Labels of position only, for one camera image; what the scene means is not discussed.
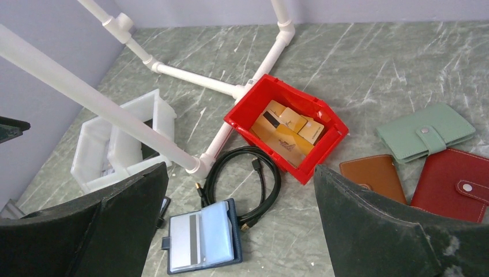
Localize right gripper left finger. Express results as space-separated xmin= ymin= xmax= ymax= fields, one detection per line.
xmin=1 ymin=163 xmax=168 ymax=276

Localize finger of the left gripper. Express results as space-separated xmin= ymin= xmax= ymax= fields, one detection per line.
xmin=0 ymin=116 xmax=31 ymax=143

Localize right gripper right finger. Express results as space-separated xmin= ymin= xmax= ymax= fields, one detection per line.
xmin=314 ymin=165 xmax=488 ymax=276

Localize blue card holder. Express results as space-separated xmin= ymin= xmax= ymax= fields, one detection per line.
xmin=161 ymin=198 xmax=243 ymax=275

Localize open black card holder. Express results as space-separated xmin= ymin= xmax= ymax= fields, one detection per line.
xmin=156 ymin=196 xmax=171 ymax=230

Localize brown leather card holder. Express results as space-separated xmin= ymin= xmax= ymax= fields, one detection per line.
xmin=339 ymin=154 xmax=407 ymax=204

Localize silver cards in bin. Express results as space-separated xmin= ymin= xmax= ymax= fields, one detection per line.
xmin=100 ymin=162 xmax=115 ymax=177

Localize white card grey stripe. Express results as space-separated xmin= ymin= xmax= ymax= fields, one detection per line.
xmin=169 ymin=212 xmax=201 ymax=272

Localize red leather card holder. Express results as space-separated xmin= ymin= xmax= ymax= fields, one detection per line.
xmin=411 ymin=148 xmax=488 ymax=223

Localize grey-green card holder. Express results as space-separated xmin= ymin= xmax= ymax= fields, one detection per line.
xmin=376 ymin=103 xmax=476 ymax=163

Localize clear plastic two-compartment bin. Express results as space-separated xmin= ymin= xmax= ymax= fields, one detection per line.
xmin=70 ymin=89 xmax=176 ymax=194

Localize red plastic bin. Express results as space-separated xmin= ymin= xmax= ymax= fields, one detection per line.
xmin=224 ymin=74 xmax=348 ymax=184

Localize white PVC pipe frame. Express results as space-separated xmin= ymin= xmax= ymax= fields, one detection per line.
xmin=0 ymin=0 xmax=297 ymax=179

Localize coiled black cable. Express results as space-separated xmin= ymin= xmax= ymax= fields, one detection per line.
xmin=194 ymin=145 xmax=283 ymax=233

